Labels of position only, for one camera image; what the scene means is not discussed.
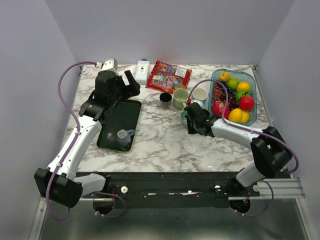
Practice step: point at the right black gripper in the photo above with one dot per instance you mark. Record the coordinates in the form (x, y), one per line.
(190, 130)

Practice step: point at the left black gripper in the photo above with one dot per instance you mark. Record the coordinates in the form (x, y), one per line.
(134, 87)

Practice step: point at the green teal mug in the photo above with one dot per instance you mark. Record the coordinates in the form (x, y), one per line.
(183, 119)

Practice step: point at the light blue mug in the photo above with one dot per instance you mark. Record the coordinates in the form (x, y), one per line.
(200, 96)

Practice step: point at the light green mug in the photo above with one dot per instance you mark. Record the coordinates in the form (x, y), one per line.
(180, 98)

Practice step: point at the brown striped mug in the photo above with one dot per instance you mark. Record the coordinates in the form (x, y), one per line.
(165, 100)

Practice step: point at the grey blue mug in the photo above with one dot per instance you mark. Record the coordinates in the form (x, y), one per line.
(124, 137)

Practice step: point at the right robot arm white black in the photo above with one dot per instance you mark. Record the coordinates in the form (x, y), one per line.
(269, 151)

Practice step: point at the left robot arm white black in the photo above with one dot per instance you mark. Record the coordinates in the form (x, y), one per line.
(58, 182)

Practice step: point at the white power strip box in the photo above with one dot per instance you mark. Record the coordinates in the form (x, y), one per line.
(142, 71)

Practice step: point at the red dragon fruit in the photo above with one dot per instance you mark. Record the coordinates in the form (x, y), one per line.
(218, 107)

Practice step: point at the red snack bag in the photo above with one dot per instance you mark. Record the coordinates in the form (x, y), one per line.
(167, 77)

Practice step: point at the dark green tray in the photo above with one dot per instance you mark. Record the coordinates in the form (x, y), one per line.
(124, 117)

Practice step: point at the purple grapes in bowl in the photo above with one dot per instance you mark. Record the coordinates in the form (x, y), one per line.
(219, 94)

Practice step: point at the yellow lemon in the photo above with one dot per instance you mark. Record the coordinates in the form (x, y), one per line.
(238, 115)

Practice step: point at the green apple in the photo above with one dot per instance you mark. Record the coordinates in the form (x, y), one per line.
(241, 94)

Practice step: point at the green lime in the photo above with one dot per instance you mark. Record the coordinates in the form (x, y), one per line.
(233, 83)

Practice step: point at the red apple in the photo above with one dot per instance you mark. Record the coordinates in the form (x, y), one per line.
(246, 103)

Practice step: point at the yellow orange fruit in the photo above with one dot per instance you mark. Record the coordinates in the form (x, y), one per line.
(243, 86)

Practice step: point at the teal plastic fruit bowl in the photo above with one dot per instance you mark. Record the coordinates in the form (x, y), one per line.
(242, 77)

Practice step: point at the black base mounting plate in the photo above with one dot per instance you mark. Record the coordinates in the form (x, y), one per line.
(154, 190)

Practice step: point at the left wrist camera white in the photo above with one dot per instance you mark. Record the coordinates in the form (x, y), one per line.
(109, 65)

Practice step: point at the aluminium rail frame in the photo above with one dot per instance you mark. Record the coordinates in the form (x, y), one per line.
(276, 214)

